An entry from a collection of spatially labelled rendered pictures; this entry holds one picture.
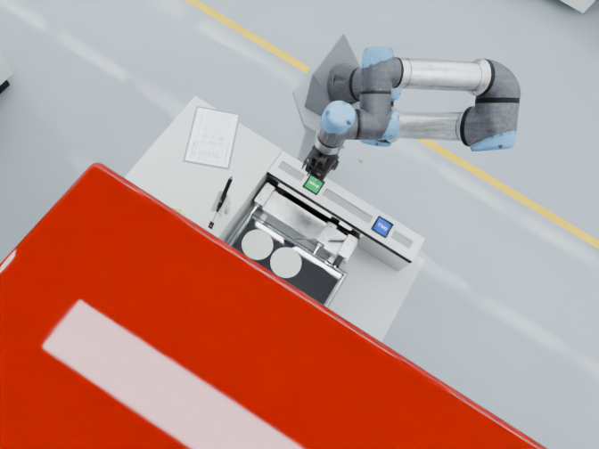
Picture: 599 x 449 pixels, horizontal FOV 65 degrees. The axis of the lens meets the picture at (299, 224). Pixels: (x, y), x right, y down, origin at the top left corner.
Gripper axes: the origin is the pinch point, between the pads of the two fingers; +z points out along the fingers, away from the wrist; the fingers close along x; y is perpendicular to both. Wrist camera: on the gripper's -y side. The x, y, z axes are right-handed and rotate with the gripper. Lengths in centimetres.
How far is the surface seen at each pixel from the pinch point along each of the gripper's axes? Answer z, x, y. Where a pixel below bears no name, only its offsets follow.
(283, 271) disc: 15.8, 7.7, 28.6
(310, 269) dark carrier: 15.8, 14.4, 23.2
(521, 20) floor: 106, 40, -234
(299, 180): 10.1, -4.5, 1.6
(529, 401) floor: 106, 142, -10
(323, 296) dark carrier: 15.7, 22.3, 28.2
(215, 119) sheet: 8.9, -39.1, 0.5
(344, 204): 10.1, 11.9, 0.2
